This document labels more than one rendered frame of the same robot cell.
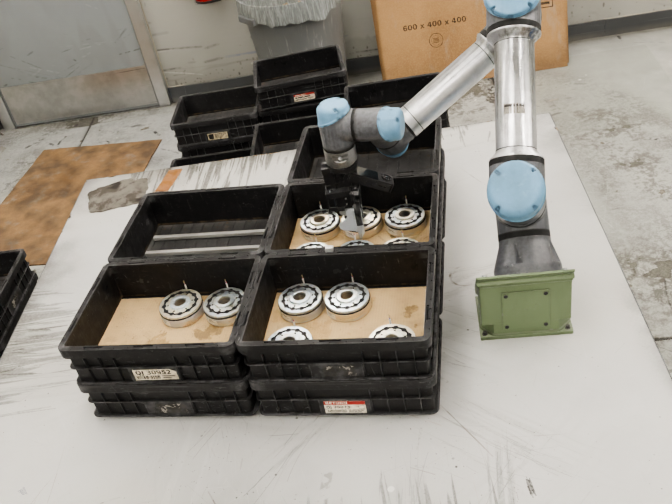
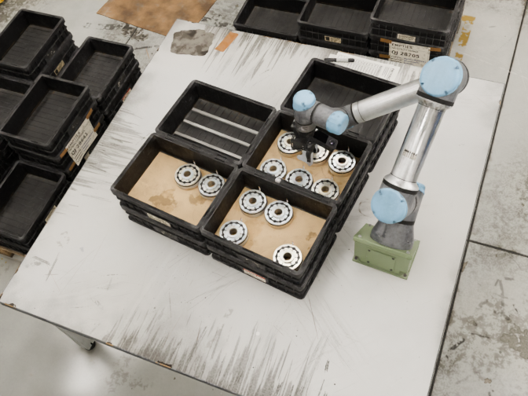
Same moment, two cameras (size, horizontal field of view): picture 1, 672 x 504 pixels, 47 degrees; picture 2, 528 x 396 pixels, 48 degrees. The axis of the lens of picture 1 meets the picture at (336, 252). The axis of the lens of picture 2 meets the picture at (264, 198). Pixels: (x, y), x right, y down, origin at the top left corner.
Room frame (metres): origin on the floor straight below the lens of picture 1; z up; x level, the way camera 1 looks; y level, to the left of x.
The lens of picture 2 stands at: (0.32, -0.41, 2.71)
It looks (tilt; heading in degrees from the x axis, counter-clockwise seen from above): 58 degrees down; 24
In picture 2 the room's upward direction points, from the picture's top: 12 degrees counter-clockwise
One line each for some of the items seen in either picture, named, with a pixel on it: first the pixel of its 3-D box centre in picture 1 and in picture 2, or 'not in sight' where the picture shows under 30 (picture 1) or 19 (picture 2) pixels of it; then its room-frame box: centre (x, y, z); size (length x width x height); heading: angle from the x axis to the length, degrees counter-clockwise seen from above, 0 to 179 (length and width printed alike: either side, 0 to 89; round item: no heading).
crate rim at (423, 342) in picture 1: (339, 297); (268, 219); (1.26, 0.01, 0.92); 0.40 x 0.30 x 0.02; 75
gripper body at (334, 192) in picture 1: (342, 183); (304, 135); (1.59, -0.05, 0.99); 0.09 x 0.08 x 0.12; 83
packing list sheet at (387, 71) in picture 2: not in sight; (358, 75); (2.17, -0.16, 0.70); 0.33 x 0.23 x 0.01; 83
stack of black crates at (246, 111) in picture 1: (226, 136); not in sight; (3.27, 0.39, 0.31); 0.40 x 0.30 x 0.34; 83
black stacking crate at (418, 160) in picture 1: (369, 166); (341, 107); (1.84, -0.14, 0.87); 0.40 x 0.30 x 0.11; 75
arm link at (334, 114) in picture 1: (336, 124); (305, 108); (1.59, -0.06, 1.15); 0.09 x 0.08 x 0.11; 69
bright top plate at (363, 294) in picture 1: (347, 297); (278, 212); (1.33, 0.00, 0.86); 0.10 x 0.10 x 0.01
